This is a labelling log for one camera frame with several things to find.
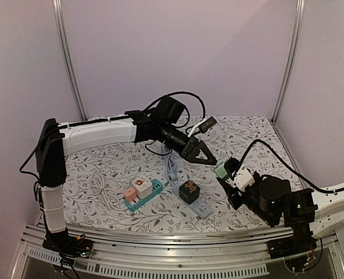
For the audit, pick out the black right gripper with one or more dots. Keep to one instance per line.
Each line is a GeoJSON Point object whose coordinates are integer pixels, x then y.
{"type": "Point", "coordinates": [232, 189]}

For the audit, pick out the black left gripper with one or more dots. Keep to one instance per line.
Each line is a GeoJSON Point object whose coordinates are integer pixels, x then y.
{"type": "Point", "coordinates": [190, 146]}

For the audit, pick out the light green plug adapter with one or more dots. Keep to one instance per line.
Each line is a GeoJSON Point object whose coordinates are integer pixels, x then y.
{"type": "Point", "coordinates": [221, 172]}

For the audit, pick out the dark green cube adapter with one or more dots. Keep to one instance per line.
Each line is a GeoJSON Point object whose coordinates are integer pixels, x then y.
{"type": "Point", "coordinates": [189, 192]}

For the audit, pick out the light blue power strip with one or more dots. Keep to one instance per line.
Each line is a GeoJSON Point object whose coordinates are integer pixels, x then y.
{"type": "Point", "coordinates": [201, 209]}

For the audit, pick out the teal power strip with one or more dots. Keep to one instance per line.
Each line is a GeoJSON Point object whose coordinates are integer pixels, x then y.
{"type": "Point", "coordinates": [157, 189]}

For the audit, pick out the white cube socket adapter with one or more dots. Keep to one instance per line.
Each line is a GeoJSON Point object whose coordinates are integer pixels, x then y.
{"type": "Point", "coordinates": [143, 186]}

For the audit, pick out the pink plug adapter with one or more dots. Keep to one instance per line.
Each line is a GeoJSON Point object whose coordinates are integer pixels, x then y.
{"type": "Point", "coordinates": [130, 195]}

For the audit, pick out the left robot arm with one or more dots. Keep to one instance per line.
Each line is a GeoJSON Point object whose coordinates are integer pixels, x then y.
{"type": "Point", "coordinates": [58, 141]}

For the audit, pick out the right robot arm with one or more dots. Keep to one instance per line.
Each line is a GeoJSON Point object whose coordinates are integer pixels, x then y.
{"type": "Point", "coordinates": [310, 213]}

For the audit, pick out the floral patterned table mat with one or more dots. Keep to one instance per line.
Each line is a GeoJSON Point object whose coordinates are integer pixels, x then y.
{"type": "Point", "coordinates": [119, 164]}

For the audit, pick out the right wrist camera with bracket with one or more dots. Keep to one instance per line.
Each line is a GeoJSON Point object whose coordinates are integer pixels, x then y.
{"type": "Point", "coordinates": [241, 179]}

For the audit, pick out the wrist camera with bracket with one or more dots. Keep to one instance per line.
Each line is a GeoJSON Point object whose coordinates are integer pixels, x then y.
{"type": "Point", "coordinates": [202, 127]}
{"type": "Point", "coordinates": [241, 179]}

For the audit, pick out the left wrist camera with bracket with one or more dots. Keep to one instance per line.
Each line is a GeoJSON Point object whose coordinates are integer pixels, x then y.
{"type": "Point", "coordinates": [202, 127]}

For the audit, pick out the aluminium front rail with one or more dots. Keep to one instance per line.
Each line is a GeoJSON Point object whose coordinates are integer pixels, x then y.
{"type": "Point", "coordinates": [237, 254]}

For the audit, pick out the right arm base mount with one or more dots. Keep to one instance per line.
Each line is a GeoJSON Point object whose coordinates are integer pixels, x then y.
{"type": "Point", "coordinates": [296, 250]}

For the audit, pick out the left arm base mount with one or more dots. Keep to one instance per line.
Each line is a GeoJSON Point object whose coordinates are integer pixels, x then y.
{"type": "Point", "coordinates": [69, 246]}

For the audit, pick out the right aluminium frame post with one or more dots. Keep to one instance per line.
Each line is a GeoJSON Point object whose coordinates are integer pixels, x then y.
{"type": "Point", "coordinates": [297, 27]}

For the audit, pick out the aluminium frame post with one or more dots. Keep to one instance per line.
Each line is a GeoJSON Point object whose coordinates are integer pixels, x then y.
{"type": "Point", "coordinates": [297, 27]}
{"type": "Point", "coordinates": [68, 64]}

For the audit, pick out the left aluminium frame post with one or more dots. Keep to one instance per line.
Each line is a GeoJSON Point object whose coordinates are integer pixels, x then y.
{"type": "Point", "coordinates": [68, 64]}

